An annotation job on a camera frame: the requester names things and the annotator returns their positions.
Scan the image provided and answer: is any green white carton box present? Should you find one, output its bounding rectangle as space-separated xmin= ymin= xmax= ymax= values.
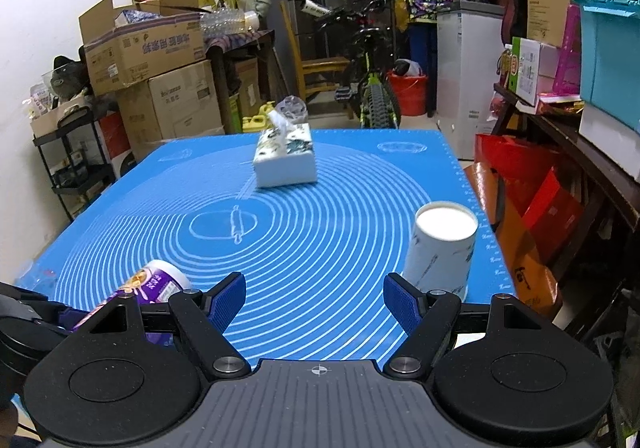
xmin=508 ymin=38 xmax=540 ymax=106

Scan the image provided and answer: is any white marble paper cup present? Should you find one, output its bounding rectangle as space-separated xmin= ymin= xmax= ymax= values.
xmin=402 ymin=201 xmax=478 ymax=301

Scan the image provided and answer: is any cardboard box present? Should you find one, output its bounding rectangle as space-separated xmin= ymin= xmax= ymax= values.
xmin=78 ymin=0 xmax=206 ymax=96
xmin=116 ymin=60 xmax=224 ymax=161

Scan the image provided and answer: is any green black bicycle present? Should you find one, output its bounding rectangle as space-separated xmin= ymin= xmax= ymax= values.
xmin=299 ymin=0 xmax=401 ymax=130

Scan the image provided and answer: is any purple milk tea paper cup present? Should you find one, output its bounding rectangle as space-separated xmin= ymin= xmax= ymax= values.
xmin=72 ymin=260 xmax=193 ymax=347

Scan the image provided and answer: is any red plastic bucket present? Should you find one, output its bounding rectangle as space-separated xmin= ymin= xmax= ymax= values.
xmin=387 ymin=73 xmax=428 ymax=116

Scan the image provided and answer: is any wooden chair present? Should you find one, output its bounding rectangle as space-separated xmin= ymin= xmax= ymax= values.
xmin=278 ymin=0 xmax=352 ymax=105

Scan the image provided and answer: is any teal plastic storage bin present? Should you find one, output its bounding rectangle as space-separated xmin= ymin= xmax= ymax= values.
xmin=573 ymin=0 xmax=640 ymax=130

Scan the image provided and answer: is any blue silicone baking mat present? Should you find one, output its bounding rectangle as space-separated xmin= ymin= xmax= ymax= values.
xmin=14 ymin=128 xmax=516 ymax=369

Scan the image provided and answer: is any red gift bag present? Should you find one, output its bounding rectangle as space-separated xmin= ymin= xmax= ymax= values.
xmin=465 ymin=134 xmax=585 ymax=318

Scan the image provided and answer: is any black metal shelf rack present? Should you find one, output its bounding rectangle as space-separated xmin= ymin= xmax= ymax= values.
xmin=30 ymin=101 xmax=137 ymax=220

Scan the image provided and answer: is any white chest freezer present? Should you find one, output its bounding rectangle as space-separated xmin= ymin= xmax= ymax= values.
xmin=436 ymin=0 xmax=503 ymax=160

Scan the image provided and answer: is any dark wooden side table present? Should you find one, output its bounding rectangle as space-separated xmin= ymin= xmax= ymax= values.
xmin=492 ymin=83 xmax=639 ymax=234

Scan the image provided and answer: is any white tissue box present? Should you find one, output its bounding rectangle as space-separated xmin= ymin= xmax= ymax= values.
xmin=253 ymin=110 xmax=318 ymax=189

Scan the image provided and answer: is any upper cardboard box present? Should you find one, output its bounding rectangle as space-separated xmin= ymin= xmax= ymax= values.
xmin=78 ymin=0 xmax=206 ymax=96

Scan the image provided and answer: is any lower cardboard box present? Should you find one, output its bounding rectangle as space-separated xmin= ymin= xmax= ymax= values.
xmin=116 ymin=60 xmax=224 ymax=161

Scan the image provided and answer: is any yellow toy truck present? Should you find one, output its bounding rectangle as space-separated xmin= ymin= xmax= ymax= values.
xmin=242 ymin=101 xmax=274 ymax=134

